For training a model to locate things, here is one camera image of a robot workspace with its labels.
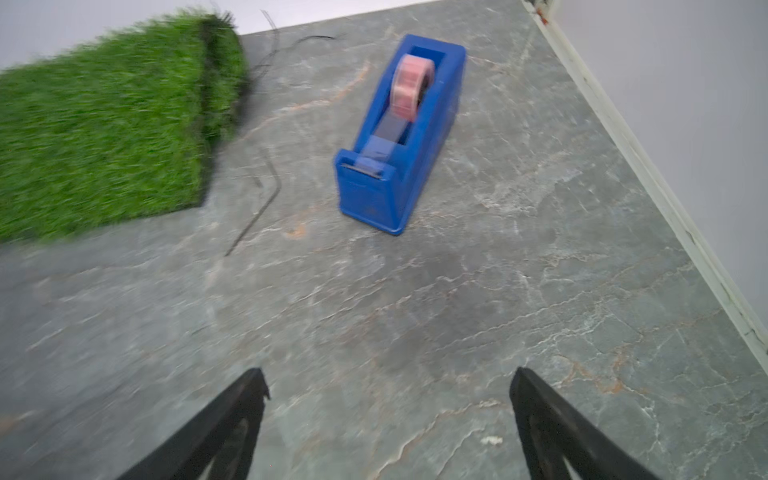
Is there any green artificial grass mat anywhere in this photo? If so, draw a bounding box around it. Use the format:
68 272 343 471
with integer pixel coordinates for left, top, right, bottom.
1 10 248 241

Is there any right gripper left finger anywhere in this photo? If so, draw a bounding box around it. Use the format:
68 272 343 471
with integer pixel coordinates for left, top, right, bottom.
120 368 270 479

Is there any loose black thread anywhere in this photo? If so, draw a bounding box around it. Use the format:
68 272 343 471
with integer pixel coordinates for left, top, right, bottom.
223 9 341 258

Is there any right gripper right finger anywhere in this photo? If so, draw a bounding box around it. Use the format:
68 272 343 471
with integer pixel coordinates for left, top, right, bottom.
509 367 656 480

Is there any blue tape dispenser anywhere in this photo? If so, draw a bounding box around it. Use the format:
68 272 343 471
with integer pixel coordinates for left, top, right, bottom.
334 34 467 235

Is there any pink tape roll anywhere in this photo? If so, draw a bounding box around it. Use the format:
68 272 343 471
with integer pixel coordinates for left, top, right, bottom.
389 54 435 121

